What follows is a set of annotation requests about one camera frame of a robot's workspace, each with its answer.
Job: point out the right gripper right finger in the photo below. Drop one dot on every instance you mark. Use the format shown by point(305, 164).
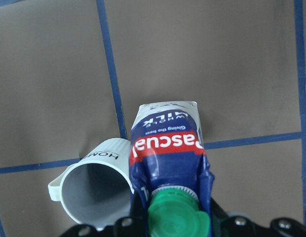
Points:
point(224, 225)

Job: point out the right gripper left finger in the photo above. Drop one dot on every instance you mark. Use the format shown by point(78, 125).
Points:
point(135, 224)

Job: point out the blue white milk carton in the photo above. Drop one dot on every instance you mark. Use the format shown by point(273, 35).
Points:
point(169, 169)

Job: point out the white ribbed mug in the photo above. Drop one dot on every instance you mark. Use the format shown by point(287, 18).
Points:
point(97, 189)

